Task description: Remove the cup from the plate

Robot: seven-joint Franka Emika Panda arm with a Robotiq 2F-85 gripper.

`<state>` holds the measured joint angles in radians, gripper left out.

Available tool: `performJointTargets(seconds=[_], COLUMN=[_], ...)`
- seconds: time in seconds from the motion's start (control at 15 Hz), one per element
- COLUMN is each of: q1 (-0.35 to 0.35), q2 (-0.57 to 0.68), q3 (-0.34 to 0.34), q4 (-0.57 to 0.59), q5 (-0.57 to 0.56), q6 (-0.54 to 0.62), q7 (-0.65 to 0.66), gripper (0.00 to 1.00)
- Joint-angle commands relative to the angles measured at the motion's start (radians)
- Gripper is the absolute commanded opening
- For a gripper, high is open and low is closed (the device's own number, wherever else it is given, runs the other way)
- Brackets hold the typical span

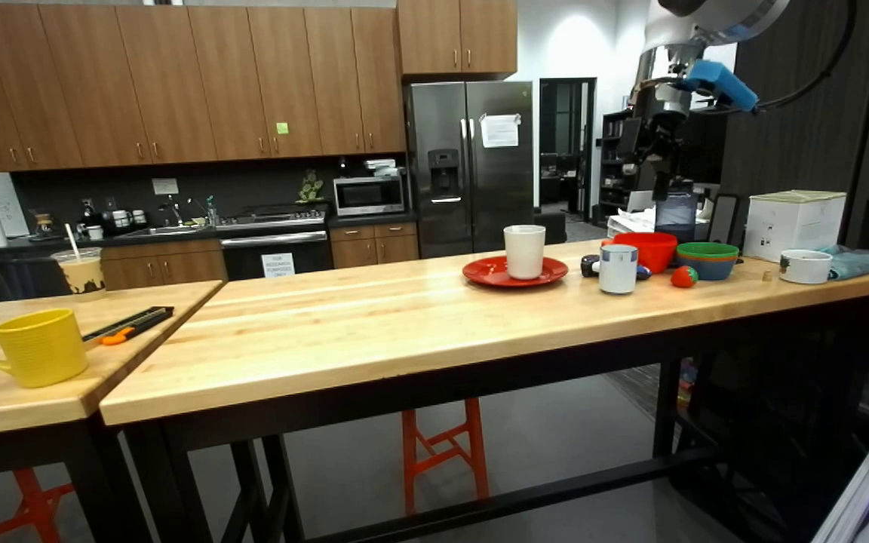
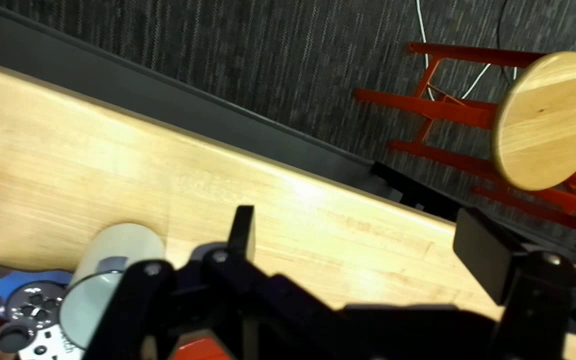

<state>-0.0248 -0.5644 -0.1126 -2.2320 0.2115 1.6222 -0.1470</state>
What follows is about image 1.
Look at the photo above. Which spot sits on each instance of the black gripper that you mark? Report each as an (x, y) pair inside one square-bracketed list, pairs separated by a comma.
[(667, 132)]

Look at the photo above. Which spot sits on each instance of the white cup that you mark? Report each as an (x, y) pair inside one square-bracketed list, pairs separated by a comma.
[(523, 251)]

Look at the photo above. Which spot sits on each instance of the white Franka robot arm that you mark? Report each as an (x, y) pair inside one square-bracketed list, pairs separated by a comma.
[(726, 18)]

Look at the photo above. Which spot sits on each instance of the red plate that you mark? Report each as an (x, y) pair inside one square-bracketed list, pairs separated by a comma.
[(485, 273)]

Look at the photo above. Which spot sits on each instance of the beige cup with straw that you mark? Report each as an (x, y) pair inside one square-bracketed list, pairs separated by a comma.
[(79, 269)]

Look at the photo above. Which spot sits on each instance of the dark plastic water jug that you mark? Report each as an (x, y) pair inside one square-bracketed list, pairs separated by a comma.
[(677, 213)]

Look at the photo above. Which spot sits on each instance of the white crumpled paper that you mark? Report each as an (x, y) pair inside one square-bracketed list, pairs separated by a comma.
[(633, 222)]

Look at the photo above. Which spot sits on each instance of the red bowl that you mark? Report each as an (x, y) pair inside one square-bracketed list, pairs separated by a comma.
[(653, 251)]

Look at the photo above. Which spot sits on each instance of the green bowl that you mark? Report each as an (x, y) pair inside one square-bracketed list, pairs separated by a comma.
[(708, 251)]

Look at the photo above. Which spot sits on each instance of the blue bowl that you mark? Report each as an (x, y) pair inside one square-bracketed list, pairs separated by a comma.
[(710, 269)]

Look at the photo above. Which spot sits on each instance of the white mug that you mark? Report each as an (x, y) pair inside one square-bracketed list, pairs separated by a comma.
[(616, 273)]

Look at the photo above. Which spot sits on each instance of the white cardboard box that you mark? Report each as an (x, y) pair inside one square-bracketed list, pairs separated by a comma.
[(793, 223)]

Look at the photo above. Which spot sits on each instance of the paper sheet on refrigerator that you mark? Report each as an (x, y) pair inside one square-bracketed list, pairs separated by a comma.
[(498, 132)]

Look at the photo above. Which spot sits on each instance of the white ramekin with dark contents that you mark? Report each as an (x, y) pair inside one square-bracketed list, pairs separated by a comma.
[(804, 269)]

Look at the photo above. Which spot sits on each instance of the black steel refrigerator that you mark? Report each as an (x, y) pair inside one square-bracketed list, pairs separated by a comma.
[(469, 169)]

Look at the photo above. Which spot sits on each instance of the teal cloth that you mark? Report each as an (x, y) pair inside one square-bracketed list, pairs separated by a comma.
[(862, 261)]

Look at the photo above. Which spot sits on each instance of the steel microwave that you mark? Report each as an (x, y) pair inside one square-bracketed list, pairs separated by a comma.
[(365, 194)]

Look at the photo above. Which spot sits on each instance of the long wooden table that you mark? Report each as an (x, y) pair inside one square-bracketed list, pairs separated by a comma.
[(374, 333)]

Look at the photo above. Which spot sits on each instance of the green potted plant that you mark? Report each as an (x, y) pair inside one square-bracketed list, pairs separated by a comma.
[(313, 189)]

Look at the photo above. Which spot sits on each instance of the green cabinet sticker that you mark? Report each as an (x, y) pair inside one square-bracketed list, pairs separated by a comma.
[(281, 128)]

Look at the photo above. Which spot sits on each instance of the orange stool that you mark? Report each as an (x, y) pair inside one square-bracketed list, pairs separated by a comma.
[(444, 454), (22, 502)]

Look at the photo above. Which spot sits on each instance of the black oven with note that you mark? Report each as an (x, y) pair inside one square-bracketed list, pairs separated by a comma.
[(273, 259)]

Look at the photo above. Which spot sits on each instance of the brown lower cabinets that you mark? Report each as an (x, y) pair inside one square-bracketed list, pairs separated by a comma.
[(164, 263)]

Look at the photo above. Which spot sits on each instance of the black and orange cutter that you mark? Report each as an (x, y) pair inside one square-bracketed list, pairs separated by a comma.
[(134, 324)]

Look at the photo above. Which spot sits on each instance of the yellow mug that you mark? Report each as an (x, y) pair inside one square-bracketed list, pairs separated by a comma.
[(36, 348)]

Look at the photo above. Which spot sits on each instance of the short wooden table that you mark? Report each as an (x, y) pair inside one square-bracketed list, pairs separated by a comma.
[(14, 401)]

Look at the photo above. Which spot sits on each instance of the brown upper wall cabinets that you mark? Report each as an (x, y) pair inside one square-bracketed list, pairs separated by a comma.
[(174, 80)]

